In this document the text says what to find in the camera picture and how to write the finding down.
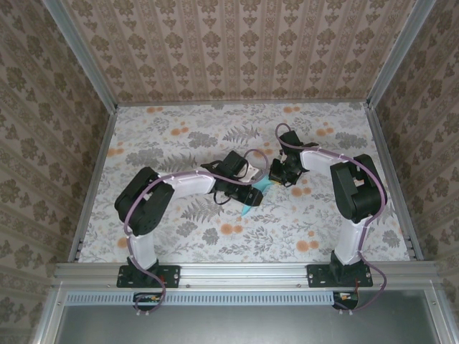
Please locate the floral printed table cover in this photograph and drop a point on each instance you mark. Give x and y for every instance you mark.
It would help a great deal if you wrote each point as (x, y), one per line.
(201, 125)

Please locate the light blue cloth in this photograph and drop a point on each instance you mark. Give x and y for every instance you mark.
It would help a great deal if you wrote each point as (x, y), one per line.
(263, 186)

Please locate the small black connector board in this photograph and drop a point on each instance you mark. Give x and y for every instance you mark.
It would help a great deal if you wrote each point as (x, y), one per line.
(147, 298)
(346, 297)

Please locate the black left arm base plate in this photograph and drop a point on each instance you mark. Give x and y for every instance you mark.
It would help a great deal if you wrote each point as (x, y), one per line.
(172, 276)

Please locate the aluminium mounting rail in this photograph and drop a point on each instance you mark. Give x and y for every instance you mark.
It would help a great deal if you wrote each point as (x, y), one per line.
(244, 276)

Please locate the aluminium frame post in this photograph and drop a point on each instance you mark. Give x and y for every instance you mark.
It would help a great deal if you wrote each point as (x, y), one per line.
(398, 53)
(82, 53)

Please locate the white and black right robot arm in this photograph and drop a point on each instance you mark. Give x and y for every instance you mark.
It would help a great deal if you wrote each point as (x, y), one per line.
(358, 193)

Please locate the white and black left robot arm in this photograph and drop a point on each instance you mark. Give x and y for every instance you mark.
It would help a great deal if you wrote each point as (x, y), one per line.
(147, 204)

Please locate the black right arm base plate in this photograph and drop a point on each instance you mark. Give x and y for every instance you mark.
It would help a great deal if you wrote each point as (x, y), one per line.
(319, 276)

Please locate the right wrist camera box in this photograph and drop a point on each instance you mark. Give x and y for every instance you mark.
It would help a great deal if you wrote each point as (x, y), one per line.
(282, 156)

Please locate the aluminium side rail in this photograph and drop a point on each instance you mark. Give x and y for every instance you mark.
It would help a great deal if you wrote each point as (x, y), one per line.
(94, 182)
(394, 161)

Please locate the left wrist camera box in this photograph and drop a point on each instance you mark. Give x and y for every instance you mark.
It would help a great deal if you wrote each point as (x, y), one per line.
(251, 172)

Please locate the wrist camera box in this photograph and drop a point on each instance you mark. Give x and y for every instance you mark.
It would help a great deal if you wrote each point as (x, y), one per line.
(251, 172)
(282, 156)

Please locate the grey metal panel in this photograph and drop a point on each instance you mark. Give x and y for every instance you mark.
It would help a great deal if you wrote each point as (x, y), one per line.
(244, 326)

